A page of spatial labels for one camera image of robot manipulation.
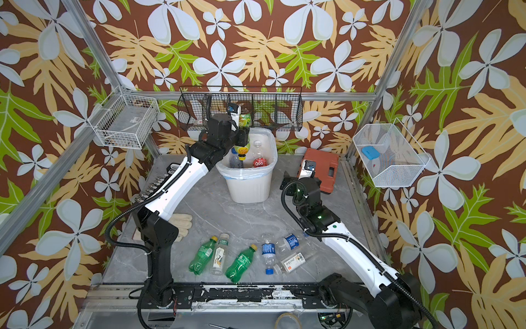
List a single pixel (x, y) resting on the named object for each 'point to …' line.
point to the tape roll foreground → (286, 314)
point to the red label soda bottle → (259, 160)
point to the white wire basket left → (124, 120)
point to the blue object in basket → (370, 152)
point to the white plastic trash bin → (253, 183)
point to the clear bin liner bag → (269, 149)
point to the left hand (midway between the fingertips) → (243, 124)
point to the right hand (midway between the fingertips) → (294, 173)
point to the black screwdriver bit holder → (170, 169)
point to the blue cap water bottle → (292, 242)
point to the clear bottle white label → (289, 263)
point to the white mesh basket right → (401, 158)
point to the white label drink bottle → (217, 266)
